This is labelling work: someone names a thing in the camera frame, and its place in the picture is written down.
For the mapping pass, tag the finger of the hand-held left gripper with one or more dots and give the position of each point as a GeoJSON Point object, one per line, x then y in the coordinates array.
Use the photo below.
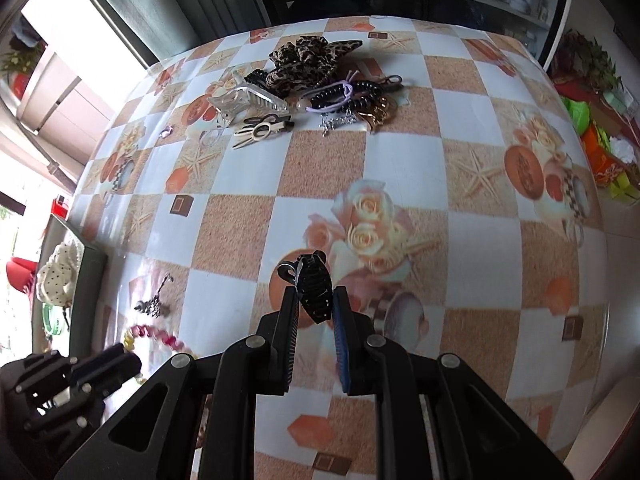
{"type": "Point", "coordinates": [87, 395]}
{"type": "Point", "coordinates": [102, 360]}

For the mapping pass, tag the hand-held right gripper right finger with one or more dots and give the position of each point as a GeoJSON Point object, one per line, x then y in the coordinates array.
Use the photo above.
{"type": "Point", "coordinates": [344, 345]}

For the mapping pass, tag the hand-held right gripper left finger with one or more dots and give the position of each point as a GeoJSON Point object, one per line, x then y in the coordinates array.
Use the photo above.
{"type": "Point", "coordinates": [285, 340]}

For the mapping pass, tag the small black claw clip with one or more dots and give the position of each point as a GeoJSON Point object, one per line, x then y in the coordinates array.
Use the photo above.
{"type": "Point", "coordinates": [312, 290]}

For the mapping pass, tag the green translucent bangle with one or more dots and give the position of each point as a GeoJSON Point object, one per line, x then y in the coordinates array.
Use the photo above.
{"type": "Point", "coordinates": [50, 317]}

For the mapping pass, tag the shallow black cardboard box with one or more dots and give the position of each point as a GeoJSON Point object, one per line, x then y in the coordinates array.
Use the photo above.
{"type": "Point", "coordinates": [92, 280]}

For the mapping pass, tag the white polka dot scrunchie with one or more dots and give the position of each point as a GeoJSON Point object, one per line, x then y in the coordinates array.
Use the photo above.
{"type": "Point", "coordinates": [57, 272]}

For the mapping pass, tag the silver scorpion charm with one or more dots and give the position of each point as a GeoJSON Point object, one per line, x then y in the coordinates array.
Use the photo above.
{"type": "Point", "coordinates": [155, 305]}

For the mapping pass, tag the red plastic chair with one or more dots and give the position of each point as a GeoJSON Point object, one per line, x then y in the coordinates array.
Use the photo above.
{"type": "Point", "coordinates": [21, 275]}

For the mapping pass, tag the red plastic bucket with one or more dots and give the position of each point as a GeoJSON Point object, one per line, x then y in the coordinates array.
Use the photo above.
{"type": "Point", "coordinates": [59, 208]}

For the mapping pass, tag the checkered printed tablecloth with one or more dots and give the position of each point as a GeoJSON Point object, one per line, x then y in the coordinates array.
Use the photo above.
{"type": "Point", "coordinates": [480, 260]}

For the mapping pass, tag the beige and black hair clip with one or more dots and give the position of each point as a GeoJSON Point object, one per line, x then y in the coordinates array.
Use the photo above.
{"type": "Point", "coordinates": [260, 131]}

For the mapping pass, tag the small silver hair clip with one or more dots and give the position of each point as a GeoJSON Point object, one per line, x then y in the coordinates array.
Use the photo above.
{"type": "Point", "coordinates": [340, 120]}

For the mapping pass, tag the brown metallic hair clip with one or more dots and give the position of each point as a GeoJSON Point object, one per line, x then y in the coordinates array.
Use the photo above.
{"type": "Point", "coordinates": [380, 110]}

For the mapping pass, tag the clear plastic claw clip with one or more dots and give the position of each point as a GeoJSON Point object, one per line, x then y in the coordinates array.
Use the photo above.
{"type": "Point", "coordinates": [250, 100]}

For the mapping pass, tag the white low cabinet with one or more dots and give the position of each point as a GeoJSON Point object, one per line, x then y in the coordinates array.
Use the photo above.
{"type": "Point", "coordinates": [65, 110]}

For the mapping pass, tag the flat black hair clip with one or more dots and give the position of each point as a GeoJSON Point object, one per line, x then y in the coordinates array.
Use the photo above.
{"type": "Point", "coordinates": [256, 78]}

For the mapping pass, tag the leopard print scrunchie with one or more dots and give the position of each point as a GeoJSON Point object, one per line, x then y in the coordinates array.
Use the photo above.
{"type": "Point", "coordinates": [305, 65]}

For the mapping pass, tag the potted plant in red pot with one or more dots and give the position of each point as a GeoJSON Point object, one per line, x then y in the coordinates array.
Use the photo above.
{"type": "Point", "coordinates": [20, 82]}

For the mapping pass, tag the orange gift box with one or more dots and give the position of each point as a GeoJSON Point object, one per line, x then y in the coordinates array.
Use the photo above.
{"type": "Point", "coordinates": [602, 160]}

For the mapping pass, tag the green plastic bag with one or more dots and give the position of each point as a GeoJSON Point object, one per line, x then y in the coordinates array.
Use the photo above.
{"type": "Point", "coordinates": [575, 115]}

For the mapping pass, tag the grey curtain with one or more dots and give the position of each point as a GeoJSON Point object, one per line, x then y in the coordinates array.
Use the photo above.
{"type": "Point", "coordinates": [175, 5]}

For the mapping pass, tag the leafy green plant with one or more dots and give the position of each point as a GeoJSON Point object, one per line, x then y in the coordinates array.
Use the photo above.
{"type": "Point", "coordinates": [587, 62]}

